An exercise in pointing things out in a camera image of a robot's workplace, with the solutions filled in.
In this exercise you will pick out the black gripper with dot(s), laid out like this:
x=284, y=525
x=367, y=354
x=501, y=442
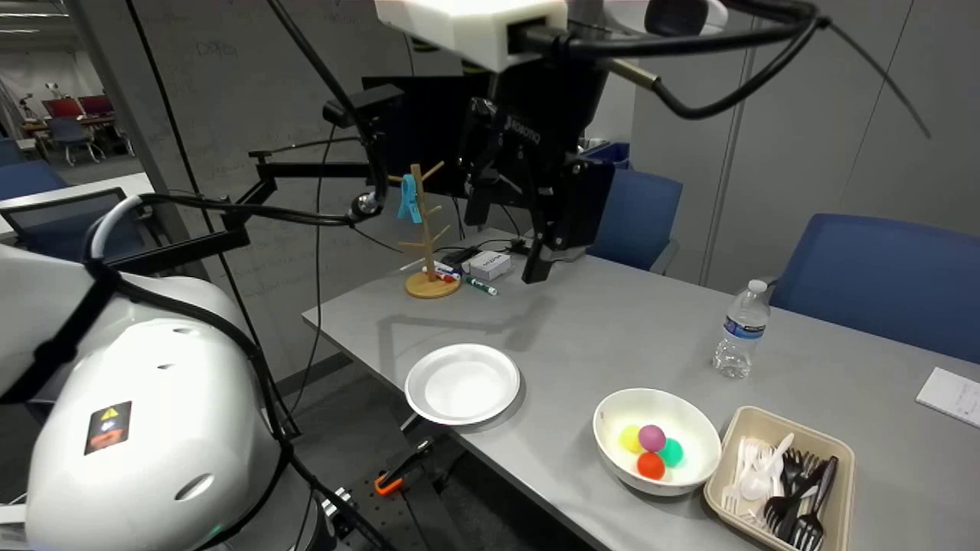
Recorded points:
x=522, y=149

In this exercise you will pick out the yellow ball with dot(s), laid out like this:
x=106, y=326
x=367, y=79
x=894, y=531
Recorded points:
x=629, y=438

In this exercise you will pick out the purple ball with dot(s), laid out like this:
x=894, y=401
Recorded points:
x=654, y=438

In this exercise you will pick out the green ball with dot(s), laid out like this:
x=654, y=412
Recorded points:
x=671, y=452

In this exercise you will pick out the orange ball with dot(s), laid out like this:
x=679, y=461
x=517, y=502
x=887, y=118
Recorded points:
x=650, y=467

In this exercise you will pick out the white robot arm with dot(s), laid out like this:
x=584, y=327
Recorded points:
x=167, y=431

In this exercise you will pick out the white foam plate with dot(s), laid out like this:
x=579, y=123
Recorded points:
x=459, y=383

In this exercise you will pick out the white bowl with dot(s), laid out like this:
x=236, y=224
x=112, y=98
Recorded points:
x=675, y=417

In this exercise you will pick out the small white box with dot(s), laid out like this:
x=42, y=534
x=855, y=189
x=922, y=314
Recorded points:
x=488, y=264

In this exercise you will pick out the wooden mug tree stand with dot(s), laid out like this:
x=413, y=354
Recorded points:
x=427, y=278

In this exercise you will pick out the blue chair far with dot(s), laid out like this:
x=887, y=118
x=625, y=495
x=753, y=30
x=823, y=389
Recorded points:
x=637, y=222

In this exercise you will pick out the blue chair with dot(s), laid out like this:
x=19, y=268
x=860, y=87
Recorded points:
x=889, y=277
x=637, y=222

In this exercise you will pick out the clear water bottle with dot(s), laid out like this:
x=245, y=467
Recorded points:
x=742, y=327

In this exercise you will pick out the orange black clamp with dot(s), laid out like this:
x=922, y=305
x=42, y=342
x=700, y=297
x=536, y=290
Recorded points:
x=393, y=475

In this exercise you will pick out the beige cutlery tray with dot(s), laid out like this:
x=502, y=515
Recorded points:
x=770, y=431

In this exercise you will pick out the white plastic fork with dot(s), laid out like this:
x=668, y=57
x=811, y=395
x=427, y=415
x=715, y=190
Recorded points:
x=756, y=468

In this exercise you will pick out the black plastic fork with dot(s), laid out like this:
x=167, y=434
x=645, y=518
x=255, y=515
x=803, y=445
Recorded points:
x=793, y=515

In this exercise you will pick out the blue chair near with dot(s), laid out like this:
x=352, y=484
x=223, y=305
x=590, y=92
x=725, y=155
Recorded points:
x=889, y=277

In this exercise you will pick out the white paper sheet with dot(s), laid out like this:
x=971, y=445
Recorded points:
x=951, y=394

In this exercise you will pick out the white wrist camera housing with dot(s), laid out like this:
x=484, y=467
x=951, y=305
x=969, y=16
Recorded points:
x=473, y=30

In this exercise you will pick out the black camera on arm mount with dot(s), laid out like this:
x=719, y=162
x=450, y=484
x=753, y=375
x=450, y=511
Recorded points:
x=363, y=106

